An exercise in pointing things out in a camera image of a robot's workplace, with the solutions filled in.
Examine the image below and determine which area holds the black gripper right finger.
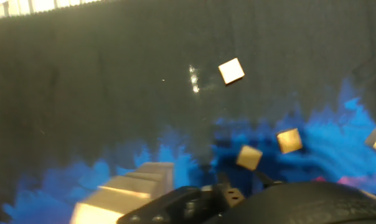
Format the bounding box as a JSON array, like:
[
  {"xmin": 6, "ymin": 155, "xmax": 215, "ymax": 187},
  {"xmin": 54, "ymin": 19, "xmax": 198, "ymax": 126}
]
[{"xmin": 255, "ymin": 170, "xmax": 376, "ymax": 202}]

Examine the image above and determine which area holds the blue landscape print mat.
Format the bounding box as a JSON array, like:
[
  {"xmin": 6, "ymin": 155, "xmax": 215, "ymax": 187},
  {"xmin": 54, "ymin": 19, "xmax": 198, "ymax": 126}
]
[{"xmin": 0, "ymin": 0, "xmax": 376, "ymax": 224}]

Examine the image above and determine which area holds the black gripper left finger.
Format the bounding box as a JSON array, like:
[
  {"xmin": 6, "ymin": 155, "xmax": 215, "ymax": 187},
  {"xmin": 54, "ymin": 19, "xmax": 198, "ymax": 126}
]
[{"xmin": 116, "ymin": 172, "xmax": 245, "ymax": 224}]

